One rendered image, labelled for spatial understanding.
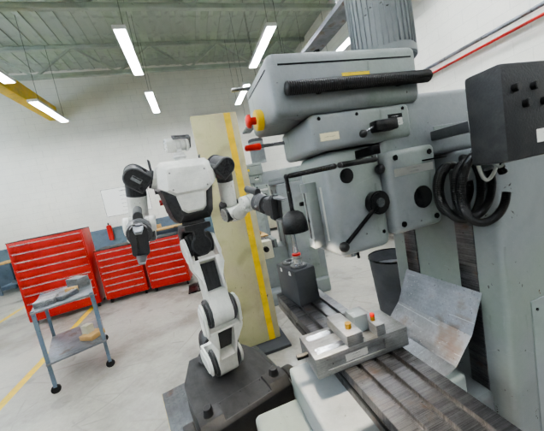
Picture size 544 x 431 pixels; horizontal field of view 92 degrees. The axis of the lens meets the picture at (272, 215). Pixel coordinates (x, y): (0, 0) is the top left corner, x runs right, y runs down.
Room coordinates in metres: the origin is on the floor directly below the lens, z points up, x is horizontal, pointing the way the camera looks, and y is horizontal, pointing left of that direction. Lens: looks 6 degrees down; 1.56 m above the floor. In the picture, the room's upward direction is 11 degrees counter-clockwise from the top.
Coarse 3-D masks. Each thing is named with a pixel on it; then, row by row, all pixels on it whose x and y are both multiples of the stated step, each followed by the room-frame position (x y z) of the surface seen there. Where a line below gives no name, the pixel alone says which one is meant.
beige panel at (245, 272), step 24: (192, 120) 2.44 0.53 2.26; (216, 120) 2.50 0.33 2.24; (216, 144) 2.49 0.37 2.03; (240, 144) 2.55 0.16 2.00; (240, 168) 2.53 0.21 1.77; (216, 192) 2.46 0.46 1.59; (240, 192) 2.52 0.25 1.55; (216, 216) 2.45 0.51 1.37; (240, 240) 2.50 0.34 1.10; (240, 264) 2.49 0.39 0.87; (264, 264) 2.55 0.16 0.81; (240, 288) 2.47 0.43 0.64; (264, 288) 2.53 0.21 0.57; (264, 312) 2.52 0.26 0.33; (240, 336) 2.45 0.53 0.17; (264, 336) 2.51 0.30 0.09
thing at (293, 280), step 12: (276, 264) 1.49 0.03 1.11; (288, 264) 1.42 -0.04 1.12; (288, 276) 1.36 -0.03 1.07; (300, 276) 1.30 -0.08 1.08; (312, 276) 1.33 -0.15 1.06; (288, 288) 1.39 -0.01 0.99; (300, 288) 1.30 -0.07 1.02; (312, 288) 1.32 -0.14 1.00; (300, 300) 1.29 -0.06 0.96; (312, 300) 1.32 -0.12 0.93
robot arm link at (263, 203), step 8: (256, 200) 1.22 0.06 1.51; (264, 200) 1.18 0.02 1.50; (272, 200) 1.14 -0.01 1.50; (280, 200) 1.17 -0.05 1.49; (256, 208) 1.22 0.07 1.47; (264, 208) 1.19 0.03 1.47; (272, 208) 1.15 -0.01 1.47; (280, 208) 1.17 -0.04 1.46; (272, 216) 1.16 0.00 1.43; (280, 216) 1.18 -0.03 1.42
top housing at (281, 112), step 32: (288, 64) 0.70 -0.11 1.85; (320, 64) 0.73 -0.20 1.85; (352, 64) 0.76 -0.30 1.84; (384, 64) 0.78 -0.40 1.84; (256, 96) 0.82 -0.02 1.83; (288, 96) 0.70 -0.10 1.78; (320, 96) 0.72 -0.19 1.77; (352, 96) 0.75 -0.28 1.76; (384, 96) 0.78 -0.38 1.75; (416, 96) 0.81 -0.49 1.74; (288, 128) 0.86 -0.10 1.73
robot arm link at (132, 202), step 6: (132, 198) 1.24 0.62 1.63; (138, 198) 1.24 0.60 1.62; (144, 198) 1.27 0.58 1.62; (132, 204) 1.24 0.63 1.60; (138, 204) 1.25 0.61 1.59; (144, 204) 1.27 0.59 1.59; (132, 210) 1.25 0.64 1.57; (144, 210) 1.27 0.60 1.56; (132, 216) 1.26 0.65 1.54; (156, 234) 1.29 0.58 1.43
